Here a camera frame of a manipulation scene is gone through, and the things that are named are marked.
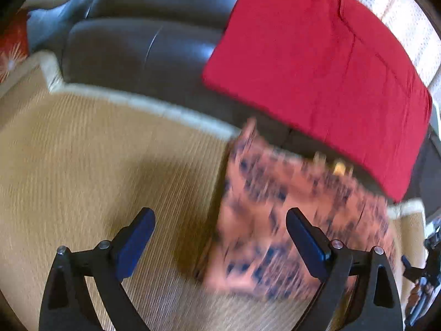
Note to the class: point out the red floral cushion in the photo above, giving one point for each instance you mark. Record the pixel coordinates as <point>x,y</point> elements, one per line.
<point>13,44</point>

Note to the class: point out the pink floral garment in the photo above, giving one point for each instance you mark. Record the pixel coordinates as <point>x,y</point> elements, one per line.
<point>255,213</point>

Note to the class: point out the red cloth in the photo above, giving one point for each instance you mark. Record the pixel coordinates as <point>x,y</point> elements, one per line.
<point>310,58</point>

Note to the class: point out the grey-blue cloth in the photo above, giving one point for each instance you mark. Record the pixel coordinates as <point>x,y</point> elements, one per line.
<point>51,24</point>

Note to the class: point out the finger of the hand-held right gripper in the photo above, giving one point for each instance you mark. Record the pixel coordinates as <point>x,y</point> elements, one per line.
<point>413,271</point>

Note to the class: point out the beige woven mat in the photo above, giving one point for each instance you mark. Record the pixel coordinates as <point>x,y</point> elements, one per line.
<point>86,162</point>

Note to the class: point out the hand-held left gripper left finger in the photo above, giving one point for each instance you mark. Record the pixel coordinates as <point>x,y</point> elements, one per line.
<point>136,244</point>

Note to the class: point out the black leather sofa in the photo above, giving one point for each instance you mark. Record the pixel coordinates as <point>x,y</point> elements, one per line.
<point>137,41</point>

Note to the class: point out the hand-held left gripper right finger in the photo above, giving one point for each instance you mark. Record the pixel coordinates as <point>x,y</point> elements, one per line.
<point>306,244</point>

